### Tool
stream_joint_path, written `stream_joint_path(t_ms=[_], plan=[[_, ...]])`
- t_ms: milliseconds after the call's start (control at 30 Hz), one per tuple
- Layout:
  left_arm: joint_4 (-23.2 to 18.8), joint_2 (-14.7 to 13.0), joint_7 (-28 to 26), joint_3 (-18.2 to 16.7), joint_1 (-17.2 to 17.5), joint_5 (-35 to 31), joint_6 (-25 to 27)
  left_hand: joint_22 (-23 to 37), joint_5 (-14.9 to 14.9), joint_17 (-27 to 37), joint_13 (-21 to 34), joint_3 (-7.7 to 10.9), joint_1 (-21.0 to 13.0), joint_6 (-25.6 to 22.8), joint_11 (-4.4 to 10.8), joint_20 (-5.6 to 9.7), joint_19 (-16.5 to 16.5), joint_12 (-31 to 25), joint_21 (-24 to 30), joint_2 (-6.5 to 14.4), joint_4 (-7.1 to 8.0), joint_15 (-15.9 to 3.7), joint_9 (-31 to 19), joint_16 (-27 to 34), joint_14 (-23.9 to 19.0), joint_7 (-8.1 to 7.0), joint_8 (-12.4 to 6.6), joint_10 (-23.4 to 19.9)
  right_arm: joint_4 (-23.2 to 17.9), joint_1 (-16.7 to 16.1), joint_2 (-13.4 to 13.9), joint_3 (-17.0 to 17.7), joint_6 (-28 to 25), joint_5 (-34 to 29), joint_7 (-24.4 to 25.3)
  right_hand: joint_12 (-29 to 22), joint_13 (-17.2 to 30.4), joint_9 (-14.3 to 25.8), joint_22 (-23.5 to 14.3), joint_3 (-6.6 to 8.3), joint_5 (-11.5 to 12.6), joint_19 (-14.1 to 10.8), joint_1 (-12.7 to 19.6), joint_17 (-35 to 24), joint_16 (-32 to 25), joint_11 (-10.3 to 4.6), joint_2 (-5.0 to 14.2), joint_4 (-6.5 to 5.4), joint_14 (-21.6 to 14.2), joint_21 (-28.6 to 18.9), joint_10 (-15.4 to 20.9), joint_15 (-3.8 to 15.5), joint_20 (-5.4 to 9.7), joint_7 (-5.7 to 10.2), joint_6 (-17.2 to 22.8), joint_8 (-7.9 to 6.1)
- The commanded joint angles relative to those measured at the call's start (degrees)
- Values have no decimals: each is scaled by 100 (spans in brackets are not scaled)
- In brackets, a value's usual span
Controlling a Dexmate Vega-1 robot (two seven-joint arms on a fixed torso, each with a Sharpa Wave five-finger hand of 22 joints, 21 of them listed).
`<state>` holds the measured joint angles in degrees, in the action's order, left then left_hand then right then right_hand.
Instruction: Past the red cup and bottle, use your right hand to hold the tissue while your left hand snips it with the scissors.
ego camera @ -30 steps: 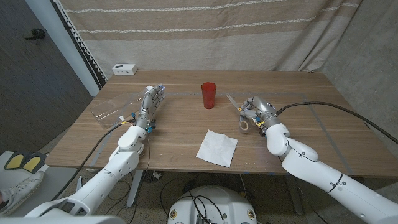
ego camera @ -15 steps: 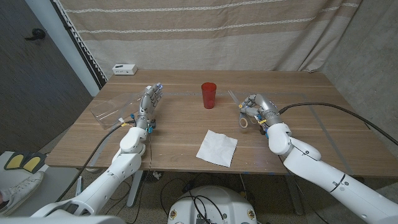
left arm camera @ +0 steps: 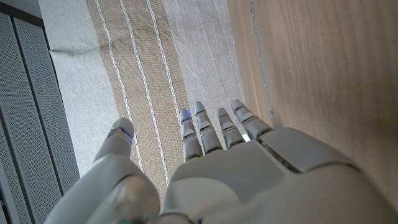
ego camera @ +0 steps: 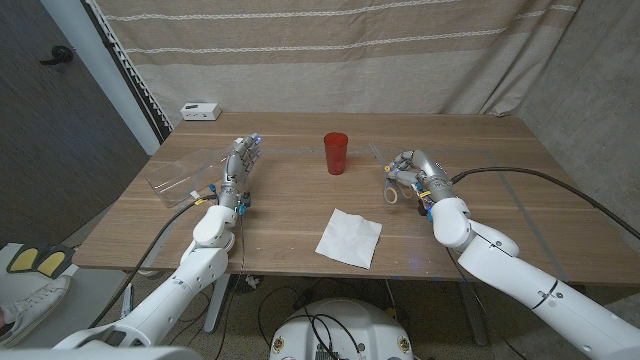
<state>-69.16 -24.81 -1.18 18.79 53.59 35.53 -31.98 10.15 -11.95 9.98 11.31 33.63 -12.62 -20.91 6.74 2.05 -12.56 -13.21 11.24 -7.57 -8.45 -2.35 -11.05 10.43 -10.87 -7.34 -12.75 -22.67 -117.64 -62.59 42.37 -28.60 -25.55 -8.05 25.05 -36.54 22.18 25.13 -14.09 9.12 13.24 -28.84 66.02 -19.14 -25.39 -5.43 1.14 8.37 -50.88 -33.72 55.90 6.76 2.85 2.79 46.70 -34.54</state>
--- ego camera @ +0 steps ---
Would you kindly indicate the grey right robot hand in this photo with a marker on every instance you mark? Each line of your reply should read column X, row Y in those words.
column 425, row 170

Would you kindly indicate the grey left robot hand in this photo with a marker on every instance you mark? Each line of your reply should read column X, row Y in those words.
column 237, row 167

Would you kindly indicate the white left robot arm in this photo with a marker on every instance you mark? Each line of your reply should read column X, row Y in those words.
column 175, row 290

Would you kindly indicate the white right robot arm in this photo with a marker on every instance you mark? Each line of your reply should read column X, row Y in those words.
column 525, row 285

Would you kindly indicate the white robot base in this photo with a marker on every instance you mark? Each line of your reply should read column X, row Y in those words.
column 345, row 330

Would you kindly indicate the clear plastic bottle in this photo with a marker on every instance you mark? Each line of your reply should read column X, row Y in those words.
column 185, row 172

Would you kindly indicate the red plastic cup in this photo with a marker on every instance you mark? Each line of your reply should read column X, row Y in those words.
column 336, row 155

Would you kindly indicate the white tissue sheet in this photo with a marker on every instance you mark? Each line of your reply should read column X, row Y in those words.
column 350, row 239

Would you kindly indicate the white power box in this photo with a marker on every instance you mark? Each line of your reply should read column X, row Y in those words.
column 201, row 111

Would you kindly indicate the beige striped curtain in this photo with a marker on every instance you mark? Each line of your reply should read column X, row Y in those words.
column 325, row 65

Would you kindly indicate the white table leg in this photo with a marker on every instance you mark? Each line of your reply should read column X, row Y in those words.
column 217, row 305

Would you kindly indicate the grey table leg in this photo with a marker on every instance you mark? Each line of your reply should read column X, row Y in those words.
column 476, row 320

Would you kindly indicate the dark wooden door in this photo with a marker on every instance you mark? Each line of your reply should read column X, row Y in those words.
column 50, row 150

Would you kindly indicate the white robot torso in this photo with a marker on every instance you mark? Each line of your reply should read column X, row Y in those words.
column 100, row 355

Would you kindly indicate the white sneaker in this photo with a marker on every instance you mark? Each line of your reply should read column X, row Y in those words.
column 35, row 307

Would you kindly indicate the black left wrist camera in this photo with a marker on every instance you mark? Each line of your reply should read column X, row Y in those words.
column 245, row 200

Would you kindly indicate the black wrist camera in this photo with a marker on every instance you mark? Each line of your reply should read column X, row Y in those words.
column 428, row 211
column 245, row 200

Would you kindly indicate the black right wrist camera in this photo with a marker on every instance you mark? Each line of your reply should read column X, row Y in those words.
column 428, row 211

